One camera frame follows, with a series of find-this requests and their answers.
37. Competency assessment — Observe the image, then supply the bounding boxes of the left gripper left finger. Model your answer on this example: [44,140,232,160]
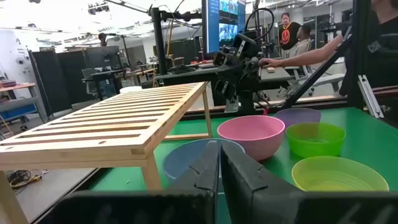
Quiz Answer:
[169,140,221,192]

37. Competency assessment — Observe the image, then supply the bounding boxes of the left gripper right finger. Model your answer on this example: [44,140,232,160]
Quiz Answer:
[220,141,302,194]

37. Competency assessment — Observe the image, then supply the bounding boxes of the blue plastic bowl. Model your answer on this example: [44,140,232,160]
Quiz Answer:
[162,138,247,189]

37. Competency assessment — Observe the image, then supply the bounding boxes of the pink plastic bowl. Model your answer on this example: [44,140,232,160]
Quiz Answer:
[216,115,286,162]

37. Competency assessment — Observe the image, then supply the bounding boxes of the wooden slatted shelf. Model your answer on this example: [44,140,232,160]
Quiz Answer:
[0,81,214,224]

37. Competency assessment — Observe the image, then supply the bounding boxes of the computer monitor with blue screen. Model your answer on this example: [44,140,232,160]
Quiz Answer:
[201,0,247,57]

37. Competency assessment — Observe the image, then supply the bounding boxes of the grey desk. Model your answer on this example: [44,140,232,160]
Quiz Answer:
[155,65,292,94]

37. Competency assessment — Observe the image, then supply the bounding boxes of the person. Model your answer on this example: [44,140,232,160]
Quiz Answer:
[278,12,302,50]
[259,0,398,97]
[289,24,313,58]

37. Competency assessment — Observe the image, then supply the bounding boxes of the black stand pole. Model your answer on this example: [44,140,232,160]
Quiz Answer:
[148,6,203,75]

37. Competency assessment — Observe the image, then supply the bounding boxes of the small green plastic bowl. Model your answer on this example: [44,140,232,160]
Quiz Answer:
[285,122,346,159]

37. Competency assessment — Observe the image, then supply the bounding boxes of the small purple plastic bowl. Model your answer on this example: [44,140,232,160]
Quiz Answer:
[274,107,322,128]

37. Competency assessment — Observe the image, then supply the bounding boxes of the white office chair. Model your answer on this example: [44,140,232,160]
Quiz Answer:
[284,63,346,96]

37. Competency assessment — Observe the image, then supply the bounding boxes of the yellow-green plastic bowl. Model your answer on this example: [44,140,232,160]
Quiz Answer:
[291,156,390,192]

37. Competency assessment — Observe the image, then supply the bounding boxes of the white round container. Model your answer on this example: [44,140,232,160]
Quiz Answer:
[119,85,143,95]

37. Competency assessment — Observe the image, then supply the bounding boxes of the green table mat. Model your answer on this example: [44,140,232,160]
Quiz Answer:
[88,107,398,193]

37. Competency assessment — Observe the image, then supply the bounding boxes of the silver aluminium bar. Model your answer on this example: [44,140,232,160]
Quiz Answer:
[357,74,386,119]

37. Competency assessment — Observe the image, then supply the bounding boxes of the grey office chair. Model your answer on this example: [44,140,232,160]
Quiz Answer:
[81,67,100,96]

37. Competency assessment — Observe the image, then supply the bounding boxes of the black partition screen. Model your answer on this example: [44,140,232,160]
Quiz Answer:
[29,45,123,113]

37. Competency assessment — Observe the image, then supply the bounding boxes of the grey workbench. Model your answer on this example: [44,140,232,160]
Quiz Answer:
[0,82,49,124]

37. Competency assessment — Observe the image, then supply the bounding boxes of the white cylindrical appliance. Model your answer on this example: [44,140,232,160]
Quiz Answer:
[0,28,34,85]

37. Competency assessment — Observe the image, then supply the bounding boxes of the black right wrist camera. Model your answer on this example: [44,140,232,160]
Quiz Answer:
[232,32,259,62]

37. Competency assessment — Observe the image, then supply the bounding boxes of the coiled black cable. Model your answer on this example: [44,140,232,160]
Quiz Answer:
[169,64,197,75]

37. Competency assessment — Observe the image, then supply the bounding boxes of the yellow cable bundle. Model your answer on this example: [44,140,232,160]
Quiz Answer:
[6,169,49,190]

